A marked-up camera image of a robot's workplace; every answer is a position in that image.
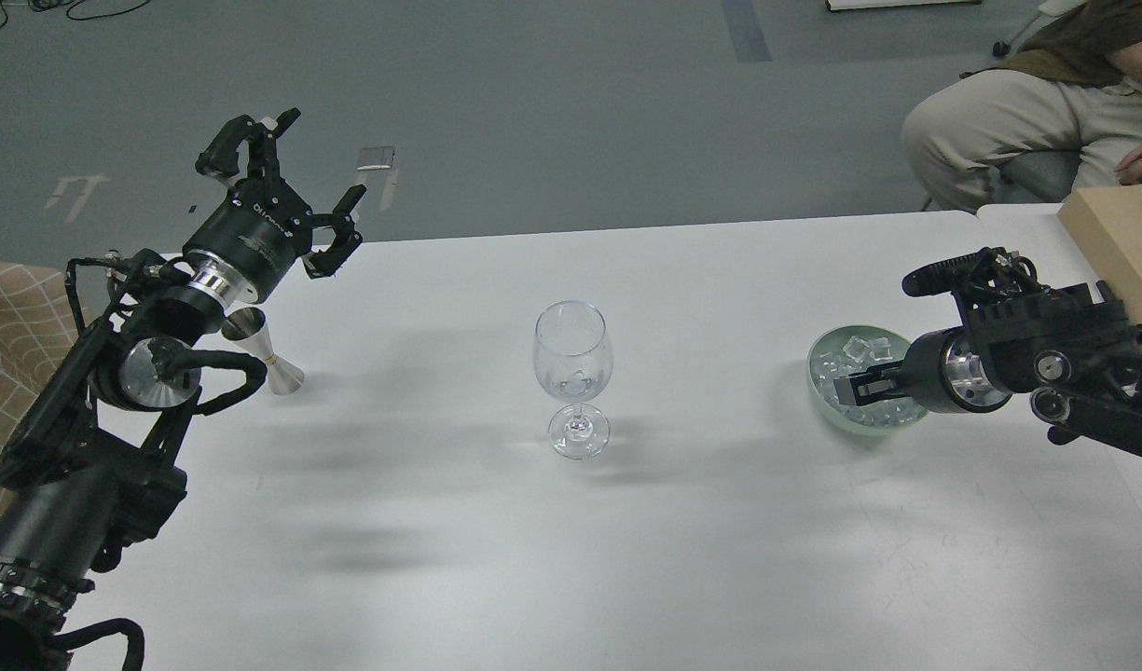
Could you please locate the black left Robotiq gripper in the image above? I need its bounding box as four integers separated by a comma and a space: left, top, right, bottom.
183, 110, 365, 307

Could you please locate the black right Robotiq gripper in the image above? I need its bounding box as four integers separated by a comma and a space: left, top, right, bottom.
833, 328, 1012, 415

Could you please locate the steel cocktail jigger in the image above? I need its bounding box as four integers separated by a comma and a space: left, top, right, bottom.
222, 307, 305, 396

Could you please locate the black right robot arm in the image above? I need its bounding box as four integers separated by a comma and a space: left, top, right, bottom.
834, 246, 1142, 458

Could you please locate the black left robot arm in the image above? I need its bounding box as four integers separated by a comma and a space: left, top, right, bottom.
0, 110, 365, 670

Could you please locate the green bowl of ice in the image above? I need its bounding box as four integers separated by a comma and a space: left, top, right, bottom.
806, 324, 928, 437

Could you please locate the clear wine glass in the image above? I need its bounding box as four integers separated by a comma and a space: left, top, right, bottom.
532, 300, 614, 461

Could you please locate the metal floor plate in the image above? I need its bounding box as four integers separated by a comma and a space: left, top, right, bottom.
356, 145, 396, 171

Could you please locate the beige checkered cloth chair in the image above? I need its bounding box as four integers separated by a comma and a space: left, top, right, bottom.
0, 262, 77, 517

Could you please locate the light wooden block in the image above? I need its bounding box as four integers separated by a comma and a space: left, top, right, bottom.
1057, 185, 1142, 324

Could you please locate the seated person in beige trousers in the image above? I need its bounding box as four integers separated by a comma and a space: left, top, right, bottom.
901, 1, 1142, 213

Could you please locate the office chair with wheels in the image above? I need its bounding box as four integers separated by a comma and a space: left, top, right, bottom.
991, 1, 1073, 60

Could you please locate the black cable on floor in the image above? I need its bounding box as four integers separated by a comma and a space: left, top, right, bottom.
0, 0, 152, 40

